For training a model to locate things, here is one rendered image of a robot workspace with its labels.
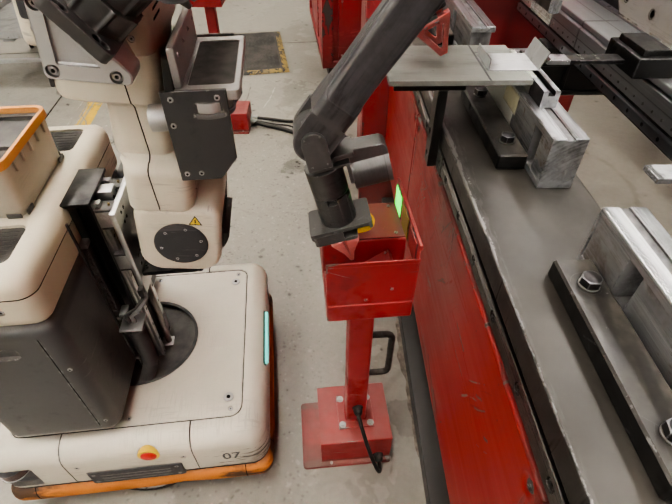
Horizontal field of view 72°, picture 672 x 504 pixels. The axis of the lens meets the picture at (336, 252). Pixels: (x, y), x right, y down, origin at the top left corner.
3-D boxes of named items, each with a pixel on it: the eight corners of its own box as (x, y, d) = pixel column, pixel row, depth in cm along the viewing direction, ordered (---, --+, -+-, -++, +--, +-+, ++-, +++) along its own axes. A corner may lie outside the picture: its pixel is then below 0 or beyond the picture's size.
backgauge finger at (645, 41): (531, 56, 96) (539, 30, 92) (655, 55, 96) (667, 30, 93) (552, 80, 87) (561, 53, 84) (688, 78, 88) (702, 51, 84)
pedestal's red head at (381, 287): (319, 250, 100) (317, 181, 88) (392, 245, 102) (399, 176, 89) (326, 322, 86) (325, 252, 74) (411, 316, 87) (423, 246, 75)
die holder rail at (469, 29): (432, 8, 157) (436, -24, 150) (449, 8, 157) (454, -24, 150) (465, 65, 120) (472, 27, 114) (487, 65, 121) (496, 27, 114)
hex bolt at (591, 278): (573, 277, 61) (578, 269, 60) (594, 277, 61) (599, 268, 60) (582, 292, 59) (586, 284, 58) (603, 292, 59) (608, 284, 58)
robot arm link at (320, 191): (301, 153, 70) (302, 174, 66) (345, 141, 69) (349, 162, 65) (313, 188, 75) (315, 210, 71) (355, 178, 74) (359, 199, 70)
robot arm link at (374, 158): (297, 111, 68) (297, 138, 61) (373, 90, 67) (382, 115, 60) (318, 179, 76) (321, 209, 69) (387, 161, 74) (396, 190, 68)
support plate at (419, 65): (379, 50, 97) (380, 45, 96) (504, 49, 97) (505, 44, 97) (388, 86, 84) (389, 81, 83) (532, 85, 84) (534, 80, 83)
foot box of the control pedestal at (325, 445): (300, 405, 145) (298, 384, 137) (379, 398, 147) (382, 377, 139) (303, 470, 131) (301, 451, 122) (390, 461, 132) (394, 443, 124)
